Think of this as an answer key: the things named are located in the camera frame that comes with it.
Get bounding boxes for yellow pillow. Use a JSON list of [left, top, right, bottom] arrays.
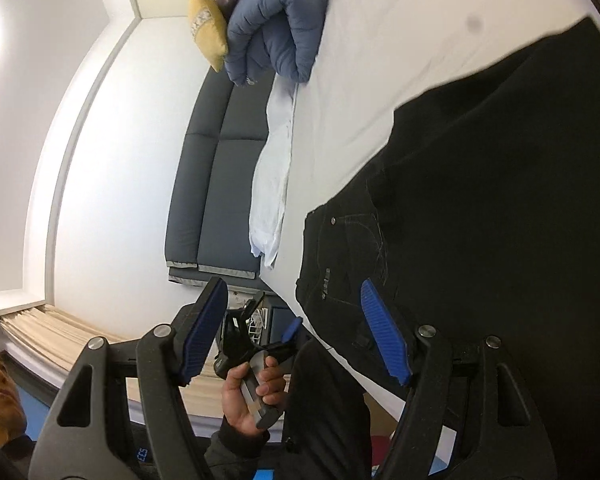
[[188, 0, 229, 73]]

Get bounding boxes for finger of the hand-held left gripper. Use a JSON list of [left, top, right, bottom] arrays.
[[222, 300, 267, 348], [265, 316, 304, 361]]

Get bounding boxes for white crumpled sheet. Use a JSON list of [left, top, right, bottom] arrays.
[[249, 80, 299, 268]]

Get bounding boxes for black pants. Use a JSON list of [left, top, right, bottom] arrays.
[[295, 16, 600, 411]]

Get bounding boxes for dark bedside table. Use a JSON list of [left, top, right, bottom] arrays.
[[230, 287, 302, 342]]

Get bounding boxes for grey padded headboard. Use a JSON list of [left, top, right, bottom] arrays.
[[165, 67, 276, 286]]

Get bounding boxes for rolled blue comforter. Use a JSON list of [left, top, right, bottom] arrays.
[[224, 0, 329, 87]]

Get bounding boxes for person's left forearm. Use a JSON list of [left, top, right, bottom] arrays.
[[202, 417, 281, 480]]

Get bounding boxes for white bed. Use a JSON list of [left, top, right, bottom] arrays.
[[260, 0, 598, 426]]

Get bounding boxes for person's left hand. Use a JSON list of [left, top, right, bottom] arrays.
[[221, 359, 287, 433]]

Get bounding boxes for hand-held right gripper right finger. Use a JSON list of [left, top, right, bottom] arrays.
[[360, 279, 573, 480]]

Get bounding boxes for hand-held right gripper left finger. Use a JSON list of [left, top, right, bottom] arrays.
[[27, 276, 229, 480]]

